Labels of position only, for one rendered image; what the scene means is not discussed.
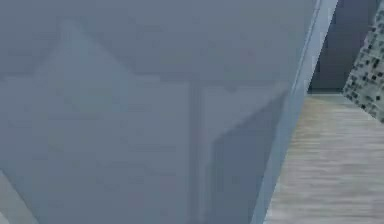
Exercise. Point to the grey black-speckled block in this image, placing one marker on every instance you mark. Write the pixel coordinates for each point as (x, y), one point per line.
(368, 73)

